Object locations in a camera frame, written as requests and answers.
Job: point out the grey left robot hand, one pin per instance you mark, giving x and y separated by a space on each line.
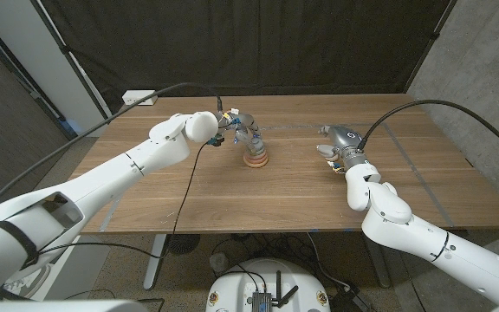
241 123

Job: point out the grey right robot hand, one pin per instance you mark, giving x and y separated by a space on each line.
347 143

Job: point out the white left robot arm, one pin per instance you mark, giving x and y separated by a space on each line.
80 199

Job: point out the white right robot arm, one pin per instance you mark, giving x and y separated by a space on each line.
440 247

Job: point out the black curtain backdrop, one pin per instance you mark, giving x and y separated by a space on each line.
249 43

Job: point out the white power strip box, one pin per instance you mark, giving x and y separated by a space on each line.
137 97

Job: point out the grey table leg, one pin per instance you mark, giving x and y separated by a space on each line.
377 264

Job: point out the black backdrop stand pole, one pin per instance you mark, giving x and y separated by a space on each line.
72 60
431 41

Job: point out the round black floor fan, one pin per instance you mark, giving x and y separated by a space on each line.
183 243

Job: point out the round grey floor object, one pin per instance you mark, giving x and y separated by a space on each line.
219 262

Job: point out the black power brick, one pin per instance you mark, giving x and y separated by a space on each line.
353 301

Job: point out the white robot torso base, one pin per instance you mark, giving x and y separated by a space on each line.
232 286

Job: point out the white table leg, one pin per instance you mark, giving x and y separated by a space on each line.
154 268

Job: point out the grey radio module with antennas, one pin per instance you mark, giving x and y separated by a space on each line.
261 301

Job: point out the white robot chest cover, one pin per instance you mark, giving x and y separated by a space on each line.
59 307

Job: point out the white grey sneaker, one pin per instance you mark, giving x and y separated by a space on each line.
20 286

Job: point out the black metal frame bar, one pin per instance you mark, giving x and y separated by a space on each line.
37 97

